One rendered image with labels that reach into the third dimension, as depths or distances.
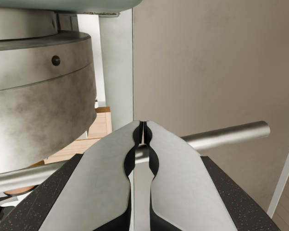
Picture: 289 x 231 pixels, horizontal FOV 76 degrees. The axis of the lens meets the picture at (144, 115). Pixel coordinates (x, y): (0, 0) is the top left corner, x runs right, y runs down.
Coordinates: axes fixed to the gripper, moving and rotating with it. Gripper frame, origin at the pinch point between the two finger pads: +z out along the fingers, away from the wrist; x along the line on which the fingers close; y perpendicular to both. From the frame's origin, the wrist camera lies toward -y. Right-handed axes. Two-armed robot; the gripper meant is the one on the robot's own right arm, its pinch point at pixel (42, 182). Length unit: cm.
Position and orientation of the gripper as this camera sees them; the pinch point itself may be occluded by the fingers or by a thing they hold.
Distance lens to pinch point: 45.1
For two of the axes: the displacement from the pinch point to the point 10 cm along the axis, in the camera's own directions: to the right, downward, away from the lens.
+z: 9.8, -0.6, 2.0
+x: 2.0, 4.6, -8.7
